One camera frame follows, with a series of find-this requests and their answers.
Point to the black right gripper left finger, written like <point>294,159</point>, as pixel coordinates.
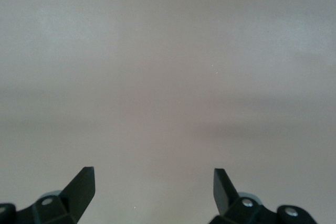
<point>68,203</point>

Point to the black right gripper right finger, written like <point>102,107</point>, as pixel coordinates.
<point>225,197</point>

